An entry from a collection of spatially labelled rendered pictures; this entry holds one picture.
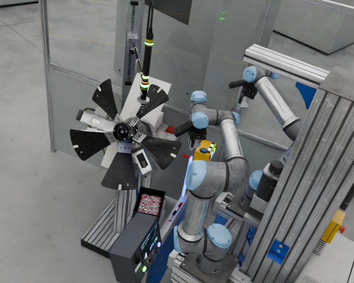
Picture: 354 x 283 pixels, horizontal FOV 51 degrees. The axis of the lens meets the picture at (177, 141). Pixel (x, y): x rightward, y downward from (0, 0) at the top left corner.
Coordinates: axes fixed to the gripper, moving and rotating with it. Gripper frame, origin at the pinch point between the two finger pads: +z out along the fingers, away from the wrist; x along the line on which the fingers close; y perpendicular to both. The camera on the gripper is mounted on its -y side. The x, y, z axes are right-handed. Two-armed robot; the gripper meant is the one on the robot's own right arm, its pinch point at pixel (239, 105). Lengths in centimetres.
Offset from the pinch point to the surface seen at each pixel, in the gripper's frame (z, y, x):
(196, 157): 45.5, -17.1, -3.5
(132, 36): -10, -86, 25
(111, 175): 48, -57, -46
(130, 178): 51, -47, -40
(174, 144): 29.4, -29.4, -18.7
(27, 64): 148, -325, 178
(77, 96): 70, -146, 46
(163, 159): 33, -30, -32
